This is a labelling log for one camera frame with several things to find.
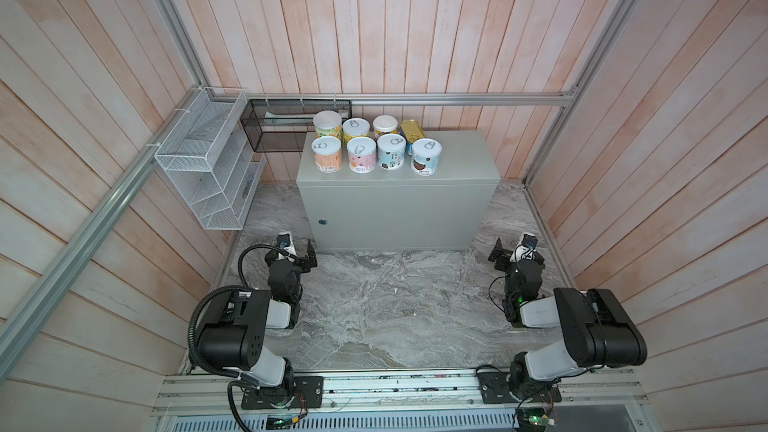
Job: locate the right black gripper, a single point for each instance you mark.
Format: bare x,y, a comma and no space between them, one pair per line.
505,256

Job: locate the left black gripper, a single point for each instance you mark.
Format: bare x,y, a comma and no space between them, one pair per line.
304,262

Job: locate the orange label can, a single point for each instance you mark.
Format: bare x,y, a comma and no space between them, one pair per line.
327,153

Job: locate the pink label can front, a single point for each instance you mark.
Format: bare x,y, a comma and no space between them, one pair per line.
362,154

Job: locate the teal label can back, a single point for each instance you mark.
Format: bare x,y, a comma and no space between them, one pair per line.
426,154

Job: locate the yellow label can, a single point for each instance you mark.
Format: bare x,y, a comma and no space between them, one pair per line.
328,123

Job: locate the blue label can front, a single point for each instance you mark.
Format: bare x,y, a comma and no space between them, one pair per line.
391,151

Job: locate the gold sardine tin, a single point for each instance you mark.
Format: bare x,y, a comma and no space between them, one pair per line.
412,131

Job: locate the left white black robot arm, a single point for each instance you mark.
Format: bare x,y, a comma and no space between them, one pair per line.
227,329

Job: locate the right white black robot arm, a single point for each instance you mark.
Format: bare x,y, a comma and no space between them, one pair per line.
596,331

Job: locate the grey metal cabinet box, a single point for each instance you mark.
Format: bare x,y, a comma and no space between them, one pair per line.
399,210

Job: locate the black mesh basket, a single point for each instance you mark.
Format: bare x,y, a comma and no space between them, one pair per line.
281,125

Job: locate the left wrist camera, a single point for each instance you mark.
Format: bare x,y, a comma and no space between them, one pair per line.
285,242

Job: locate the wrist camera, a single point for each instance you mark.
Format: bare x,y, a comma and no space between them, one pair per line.
285,242
525,248

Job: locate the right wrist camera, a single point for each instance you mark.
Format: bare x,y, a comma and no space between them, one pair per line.
525,248

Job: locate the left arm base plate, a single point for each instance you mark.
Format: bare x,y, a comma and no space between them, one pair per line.
292,394

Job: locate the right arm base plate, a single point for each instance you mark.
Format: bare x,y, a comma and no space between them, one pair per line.
494,390

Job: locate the white wire mesh shelf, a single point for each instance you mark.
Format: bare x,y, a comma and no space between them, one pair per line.
208,158

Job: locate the aluminium front rail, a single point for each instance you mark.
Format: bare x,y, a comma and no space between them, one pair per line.
390,390

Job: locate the aluminium back frame rail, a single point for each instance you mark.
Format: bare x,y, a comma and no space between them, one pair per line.
557,99

